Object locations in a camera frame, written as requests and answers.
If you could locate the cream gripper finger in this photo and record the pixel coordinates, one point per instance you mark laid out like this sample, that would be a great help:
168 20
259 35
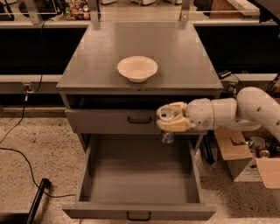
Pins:
179 109
182 124

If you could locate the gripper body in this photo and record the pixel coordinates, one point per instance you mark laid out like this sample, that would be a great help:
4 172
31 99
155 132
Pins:
199 114

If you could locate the redbull can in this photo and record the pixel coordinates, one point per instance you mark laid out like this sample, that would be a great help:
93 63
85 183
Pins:
167 136

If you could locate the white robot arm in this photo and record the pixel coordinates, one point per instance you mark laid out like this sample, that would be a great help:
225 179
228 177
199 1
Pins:
241 122

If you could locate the can in cardboard box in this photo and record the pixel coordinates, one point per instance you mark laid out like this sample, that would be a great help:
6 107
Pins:
262 152

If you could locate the open grey middle drawer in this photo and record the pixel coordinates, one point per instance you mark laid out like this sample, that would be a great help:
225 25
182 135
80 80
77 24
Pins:
139 178

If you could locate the grey drawer cabinet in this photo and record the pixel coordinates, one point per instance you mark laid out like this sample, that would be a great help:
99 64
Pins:
92 81

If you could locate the closed grey top drawer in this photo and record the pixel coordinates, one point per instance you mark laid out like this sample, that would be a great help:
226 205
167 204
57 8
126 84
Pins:
113 121

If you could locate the small black device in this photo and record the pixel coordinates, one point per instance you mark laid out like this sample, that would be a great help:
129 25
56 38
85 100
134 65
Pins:
224 74

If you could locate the white bowl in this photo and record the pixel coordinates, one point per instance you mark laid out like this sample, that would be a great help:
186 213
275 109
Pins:
137 68

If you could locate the open cardboard box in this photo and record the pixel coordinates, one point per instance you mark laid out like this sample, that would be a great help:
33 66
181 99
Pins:
243 166

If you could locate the group of cans on shelf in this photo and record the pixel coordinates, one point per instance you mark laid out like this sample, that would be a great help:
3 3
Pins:
77 10

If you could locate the black metal leg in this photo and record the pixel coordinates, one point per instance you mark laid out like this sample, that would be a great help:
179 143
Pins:
44 184

